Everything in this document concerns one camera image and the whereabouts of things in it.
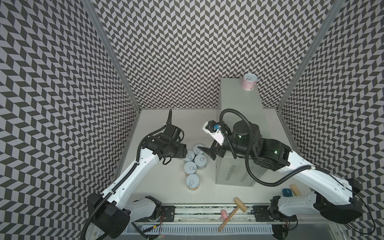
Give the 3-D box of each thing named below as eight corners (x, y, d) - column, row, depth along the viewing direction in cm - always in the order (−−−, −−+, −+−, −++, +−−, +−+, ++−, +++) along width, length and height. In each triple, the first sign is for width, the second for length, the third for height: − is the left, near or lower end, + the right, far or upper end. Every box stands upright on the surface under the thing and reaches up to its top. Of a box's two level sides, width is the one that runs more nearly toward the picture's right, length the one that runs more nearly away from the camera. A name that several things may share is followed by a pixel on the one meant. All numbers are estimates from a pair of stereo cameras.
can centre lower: (184, 175, 86) (183, 172, 82) (184, 165, 90) (184, 161, 86) (196, 175, 86) (196, 172, 82) (196, 165, 90) (196, 161, 86)
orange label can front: (186, 191, 81) (185, 188, 77) (187, 177, 86) (186, 174, 82) (199, 191, 81) (199, 188, 77) (199, 177, 86) (199, 174, 82)
